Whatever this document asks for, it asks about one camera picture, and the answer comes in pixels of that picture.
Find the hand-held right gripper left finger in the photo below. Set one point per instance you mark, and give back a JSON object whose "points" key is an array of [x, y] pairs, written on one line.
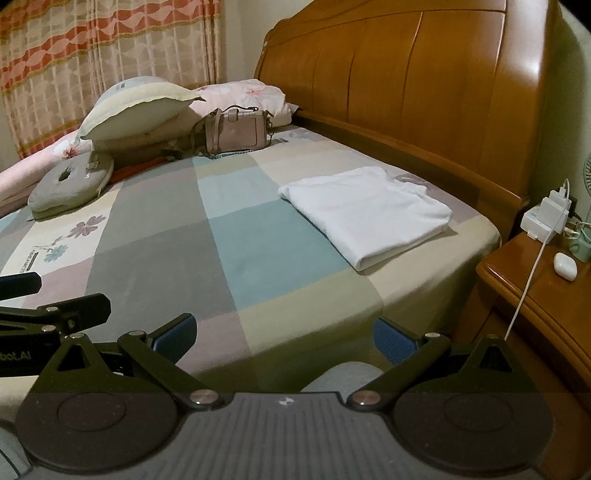
{"points": [[175, 340]]}

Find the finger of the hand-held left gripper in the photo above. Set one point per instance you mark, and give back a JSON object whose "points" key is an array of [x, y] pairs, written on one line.
{"points": [[18, 282], [83, 309]]}

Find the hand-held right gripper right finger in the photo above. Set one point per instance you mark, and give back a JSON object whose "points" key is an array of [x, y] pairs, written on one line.
{"points": [[392, 342]]}

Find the white printed sweatshirt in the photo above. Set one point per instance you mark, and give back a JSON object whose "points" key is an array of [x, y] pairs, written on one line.
{"points": [[364, 212]]}

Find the grey round cushion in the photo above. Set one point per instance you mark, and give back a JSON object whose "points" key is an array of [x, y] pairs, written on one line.
{"points": [[69, 184]]}

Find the red cloth item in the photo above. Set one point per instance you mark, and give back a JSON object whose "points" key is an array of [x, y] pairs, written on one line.
{"points": [[134, 168]]}

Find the wooden nightstand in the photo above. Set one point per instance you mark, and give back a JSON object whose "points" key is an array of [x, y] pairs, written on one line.
{"points": [[545, 332]]}

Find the white earbuds case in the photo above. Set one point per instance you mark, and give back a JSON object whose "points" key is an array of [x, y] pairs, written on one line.
{"points": [[565, 265]]}

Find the white power strip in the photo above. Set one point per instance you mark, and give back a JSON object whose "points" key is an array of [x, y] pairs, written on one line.
{"points": [[545, 224]]}

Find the pastel checked pillow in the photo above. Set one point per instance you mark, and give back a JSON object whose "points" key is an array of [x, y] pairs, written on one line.
{"points": [[134, 108]]}

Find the white charger plug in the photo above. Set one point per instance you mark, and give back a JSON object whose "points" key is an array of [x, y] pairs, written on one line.
{"points": [[556, 205]]}

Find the pink handbag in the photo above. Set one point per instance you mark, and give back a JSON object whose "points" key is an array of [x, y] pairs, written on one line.
{"points": [[235, 131]]}

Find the green desk fan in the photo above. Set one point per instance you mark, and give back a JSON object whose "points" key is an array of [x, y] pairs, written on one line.
{"points": [[582, 221]]}

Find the patterned curtain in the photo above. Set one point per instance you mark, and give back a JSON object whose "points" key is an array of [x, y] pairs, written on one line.
{"points": [[101, 55]]}

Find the wooden headboard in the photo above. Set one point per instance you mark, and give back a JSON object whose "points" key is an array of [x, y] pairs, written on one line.
{"points": [[415, 92]]}

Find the pink floral quilt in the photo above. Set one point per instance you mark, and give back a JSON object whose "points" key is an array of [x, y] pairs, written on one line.
{"points": [[240, 94]]}

